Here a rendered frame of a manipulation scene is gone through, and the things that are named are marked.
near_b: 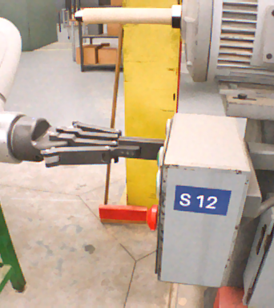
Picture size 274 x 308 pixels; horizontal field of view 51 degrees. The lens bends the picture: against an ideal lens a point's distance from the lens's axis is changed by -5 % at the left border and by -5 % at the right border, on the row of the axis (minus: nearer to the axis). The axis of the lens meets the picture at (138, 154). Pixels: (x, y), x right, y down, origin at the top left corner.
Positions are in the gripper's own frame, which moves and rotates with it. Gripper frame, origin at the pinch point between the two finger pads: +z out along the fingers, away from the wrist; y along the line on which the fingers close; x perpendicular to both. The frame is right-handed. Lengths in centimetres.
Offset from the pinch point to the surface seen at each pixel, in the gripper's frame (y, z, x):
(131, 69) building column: -110, -24, -13
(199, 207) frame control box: 12.5, 9.0, -0.4
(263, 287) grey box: -2.6, 26.3, -32.3
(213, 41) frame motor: -10.4, 9.9, 15.0
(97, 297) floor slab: -44, -29, -107
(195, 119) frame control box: -1.0, 7.8, 5.0
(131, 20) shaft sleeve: -21.2, -5.7, 17.2
